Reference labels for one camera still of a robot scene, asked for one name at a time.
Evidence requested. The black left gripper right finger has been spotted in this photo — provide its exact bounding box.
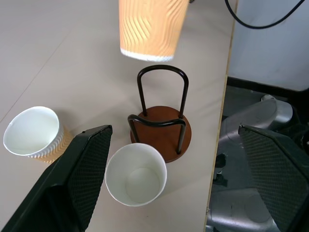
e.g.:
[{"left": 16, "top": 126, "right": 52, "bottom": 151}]
[{"left": 238, "top": 124, "right": 309, "bottom": 232}]

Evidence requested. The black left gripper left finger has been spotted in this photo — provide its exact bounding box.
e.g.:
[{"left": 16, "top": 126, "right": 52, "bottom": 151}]
[{"left": 0, "top": 124, "right": 113, "bottom": 232}]

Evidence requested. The orange ripple paper cup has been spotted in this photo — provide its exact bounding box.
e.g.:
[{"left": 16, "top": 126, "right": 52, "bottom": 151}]
[
  {"left": 2, "top": 106, "right": 74, "bottom": 164},
  {"left": 118, "top": 0, "right": 189, "bottom": 62}
]

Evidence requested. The white paper cup in holder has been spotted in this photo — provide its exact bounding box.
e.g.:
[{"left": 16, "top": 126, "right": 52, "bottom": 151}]
[{"left": 104, "top": 143, "right": 168, "bottom": 207}]

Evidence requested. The silver robot body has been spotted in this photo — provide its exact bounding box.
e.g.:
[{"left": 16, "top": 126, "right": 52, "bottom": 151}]
[{"left": 205, "top": 94, "right": 294, "bottom": 232}]

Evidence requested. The black cable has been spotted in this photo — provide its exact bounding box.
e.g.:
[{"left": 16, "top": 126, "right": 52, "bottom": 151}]
[{"left": 224, "top": 0, "right": 306, "bottom": 29}]

